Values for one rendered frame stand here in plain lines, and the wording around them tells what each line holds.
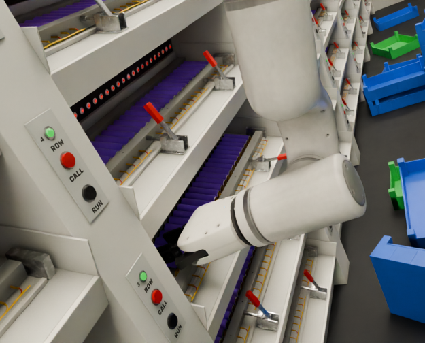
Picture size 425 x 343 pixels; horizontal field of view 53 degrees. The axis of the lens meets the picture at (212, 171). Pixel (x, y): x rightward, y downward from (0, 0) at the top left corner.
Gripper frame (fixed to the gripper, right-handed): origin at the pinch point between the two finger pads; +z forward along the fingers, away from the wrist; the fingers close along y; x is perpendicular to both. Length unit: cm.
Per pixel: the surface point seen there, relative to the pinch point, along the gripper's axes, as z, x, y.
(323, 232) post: 0, 40, -50
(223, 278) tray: -5.1, 8.4, 0.5
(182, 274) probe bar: -1.4, 3.5, 3.5
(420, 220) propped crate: -20, 60, -71
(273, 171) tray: -5.8, 9.3, -33.3
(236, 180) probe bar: -2.1, 4.1, -24.2
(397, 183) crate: -12, 62, -99
